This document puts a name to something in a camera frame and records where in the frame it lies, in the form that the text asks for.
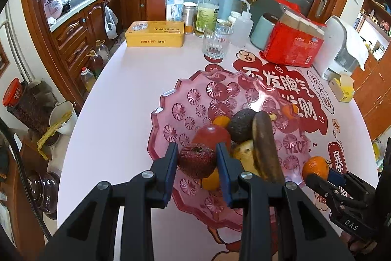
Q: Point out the wooden wall shelf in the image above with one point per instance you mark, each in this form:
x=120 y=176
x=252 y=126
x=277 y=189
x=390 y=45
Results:
x=377 y=19

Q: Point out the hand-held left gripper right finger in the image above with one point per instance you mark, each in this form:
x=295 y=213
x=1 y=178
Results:
x=224 y=177

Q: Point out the white plastic bag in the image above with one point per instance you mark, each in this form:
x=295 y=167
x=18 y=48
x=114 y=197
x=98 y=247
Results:
x=111 y=25

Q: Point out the dark glass jar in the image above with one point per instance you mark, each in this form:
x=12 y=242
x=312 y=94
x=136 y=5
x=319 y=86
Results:
x=44 y=193

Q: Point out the white bucket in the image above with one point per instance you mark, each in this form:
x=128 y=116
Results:
x=62 y=117

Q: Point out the dark avocado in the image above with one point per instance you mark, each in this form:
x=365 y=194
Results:
x=239 y=126

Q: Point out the glass bottle yellow label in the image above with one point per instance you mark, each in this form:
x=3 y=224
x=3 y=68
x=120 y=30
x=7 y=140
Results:
x=207 y=13

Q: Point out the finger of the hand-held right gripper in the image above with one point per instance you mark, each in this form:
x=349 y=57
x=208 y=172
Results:
x=326 y=192
x=336 y=177

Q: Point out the white cloth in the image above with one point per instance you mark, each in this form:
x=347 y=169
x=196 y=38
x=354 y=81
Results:
x=359 y=47

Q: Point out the white blue carton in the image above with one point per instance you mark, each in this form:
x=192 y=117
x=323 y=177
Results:
x=174 y=5

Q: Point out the wooden base cabinets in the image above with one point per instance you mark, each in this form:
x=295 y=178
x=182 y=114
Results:
x=91 y=22

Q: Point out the clear glass tumbler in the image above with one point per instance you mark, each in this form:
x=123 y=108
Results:
x=217 y=40

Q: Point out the overripe dark banana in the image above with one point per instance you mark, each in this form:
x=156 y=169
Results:
x=265 y=144

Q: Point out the white water dispenser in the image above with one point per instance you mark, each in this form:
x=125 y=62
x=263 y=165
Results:
x=333 y=44

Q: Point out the white squeeze bottle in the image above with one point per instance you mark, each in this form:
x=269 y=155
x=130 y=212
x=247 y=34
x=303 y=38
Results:
x=241 y=28

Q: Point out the red lid storage jar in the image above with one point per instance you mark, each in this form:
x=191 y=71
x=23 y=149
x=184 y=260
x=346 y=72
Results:
x=23 y=102

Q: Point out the red tomato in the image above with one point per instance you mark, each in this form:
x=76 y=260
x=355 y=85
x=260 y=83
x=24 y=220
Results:
x=210 y=135

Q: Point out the teal cup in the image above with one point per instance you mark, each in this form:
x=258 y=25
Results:
x=262 y=31

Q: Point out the metal tin can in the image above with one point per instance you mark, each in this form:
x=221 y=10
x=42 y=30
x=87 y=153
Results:
x=189 y=18

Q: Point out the yellow tin box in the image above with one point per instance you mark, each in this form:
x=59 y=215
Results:
x=154 y=34

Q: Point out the pink glass plate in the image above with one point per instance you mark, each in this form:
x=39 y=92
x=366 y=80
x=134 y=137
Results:
x=189 y=102

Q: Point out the yellow tissue box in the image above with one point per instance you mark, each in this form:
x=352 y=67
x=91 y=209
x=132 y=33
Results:
x=343 y=89

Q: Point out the orange tangerine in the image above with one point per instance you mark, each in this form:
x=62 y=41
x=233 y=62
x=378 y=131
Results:
x=212 y=183
x=290 y=110
x=314 y=167
x=221 y=122

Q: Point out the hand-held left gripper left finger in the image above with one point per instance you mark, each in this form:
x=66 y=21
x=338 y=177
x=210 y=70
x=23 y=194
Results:
x=170 y=177

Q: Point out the wooden sideboard cabinet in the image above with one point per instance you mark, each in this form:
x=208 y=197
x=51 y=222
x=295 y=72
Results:
x=378 y=96

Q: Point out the dark red strawberry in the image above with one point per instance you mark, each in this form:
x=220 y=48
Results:
x=197 y=161

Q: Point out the small white jar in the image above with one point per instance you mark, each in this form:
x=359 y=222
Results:
x=234 y=17

